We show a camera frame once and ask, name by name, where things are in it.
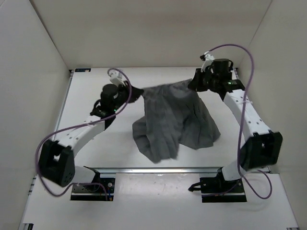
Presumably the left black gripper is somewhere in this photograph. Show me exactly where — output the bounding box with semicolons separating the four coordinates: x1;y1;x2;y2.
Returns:
113;79;144;109

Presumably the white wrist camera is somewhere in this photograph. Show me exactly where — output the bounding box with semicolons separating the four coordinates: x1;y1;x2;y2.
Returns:
200;51;215;72
108;69;125;87

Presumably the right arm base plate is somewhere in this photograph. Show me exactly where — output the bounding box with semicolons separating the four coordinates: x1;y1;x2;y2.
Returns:
200;177;247;203

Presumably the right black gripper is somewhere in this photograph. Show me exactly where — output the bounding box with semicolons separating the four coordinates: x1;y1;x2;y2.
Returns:
188;69;218;93

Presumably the grey pleated skirt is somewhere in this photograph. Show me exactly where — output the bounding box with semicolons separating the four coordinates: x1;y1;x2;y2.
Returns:
132;79;221;163

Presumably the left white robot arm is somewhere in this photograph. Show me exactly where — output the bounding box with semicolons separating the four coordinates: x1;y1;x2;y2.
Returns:
38;81;144;191

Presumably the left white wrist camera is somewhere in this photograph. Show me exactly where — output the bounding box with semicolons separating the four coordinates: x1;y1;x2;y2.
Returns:
108;69;125;87

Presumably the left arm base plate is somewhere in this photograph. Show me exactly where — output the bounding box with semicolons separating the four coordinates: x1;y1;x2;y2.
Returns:
70;174;116;202

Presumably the blue table label left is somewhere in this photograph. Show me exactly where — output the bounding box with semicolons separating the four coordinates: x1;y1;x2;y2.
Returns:
74;68;91;72

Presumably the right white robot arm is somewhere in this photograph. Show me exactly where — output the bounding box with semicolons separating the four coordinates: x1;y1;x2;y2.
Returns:
188;54;283;194

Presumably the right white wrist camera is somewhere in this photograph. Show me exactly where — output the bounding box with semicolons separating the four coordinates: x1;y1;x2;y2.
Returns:
200;51;215;72

